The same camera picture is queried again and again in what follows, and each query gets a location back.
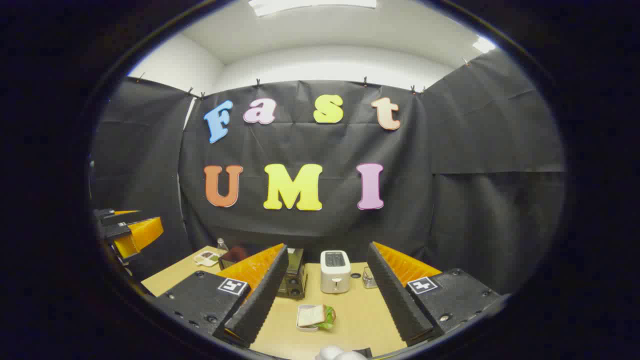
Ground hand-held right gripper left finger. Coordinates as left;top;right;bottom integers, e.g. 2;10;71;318
150;243;289;349

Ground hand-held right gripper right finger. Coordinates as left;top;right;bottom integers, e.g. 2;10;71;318
366;242;507;347

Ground black electric oven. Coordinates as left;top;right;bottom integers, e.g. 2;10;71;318
218;245;309;301

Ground sandwich with lettuce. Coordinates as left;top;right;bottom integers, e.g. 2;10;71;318
298;305;337;331

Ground white rectangular plate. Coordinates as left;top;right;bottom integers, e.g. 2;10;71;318
296;304;331;333

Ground white toaster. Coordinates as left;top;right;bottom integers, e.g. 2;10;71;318
320;250;352;294

